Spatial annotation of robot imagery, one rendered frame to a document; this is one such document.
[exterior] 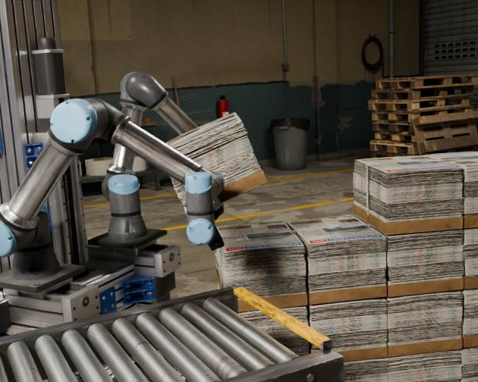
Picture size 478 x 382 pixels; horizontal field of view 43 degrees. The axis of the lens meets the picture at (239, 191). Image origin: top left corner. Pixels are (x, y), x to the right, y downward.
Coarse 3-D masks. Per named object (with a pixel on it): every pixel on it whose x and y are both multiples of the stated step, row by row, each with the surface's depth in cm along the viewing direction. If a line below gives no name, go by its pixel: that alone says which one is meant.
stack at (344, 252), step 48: (240, 240) 220; (288, 240) 217; (336, 240) 213; (384, 240) 215; (432, 240) 218; (288, 288) 213; (336, 288) 216; (288, 336) 216; (336, 336) 219; (384, 336) 222; (432, 336) 224
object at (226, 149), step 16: (224, 128) 195; (240, 128) 195; (192, 144) 195; (208, 144) 196; (224, 144) 196; (240, 144) 197; (208, 160) 197; (224, 160) 197; (240, 160) 197; (256, 160) 198; (224, 176) 198; (240, 176) 198
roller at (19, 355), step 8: (16, 344) 147; (24, 344) 148; (8, 352) 146; (16, 352) 143; (24, 352) 142; (16, 360) 139; (24, 360) 138; (32, 360) 140; (16, 368) 136; (24, 368) 134; (32, 368) 134; (16, 376) 134; (24, 376) 131; (32, 376) 130; (40, 376) 133
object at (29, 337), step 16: (224, 288) 179; (160, 304) 169; (176, 304) 168; (224, 304) 175; (80, 320) 160; (96, 320) 159; (112, 320) 160; (128, 320) 162; (16, 336) 152; (32, 336) 151; (112, 336) 160; (144, 336) 164; (0, 352) 147; (32, 352) 151; (64, 352) 155; (96, 352) 159; (128, 352) 163
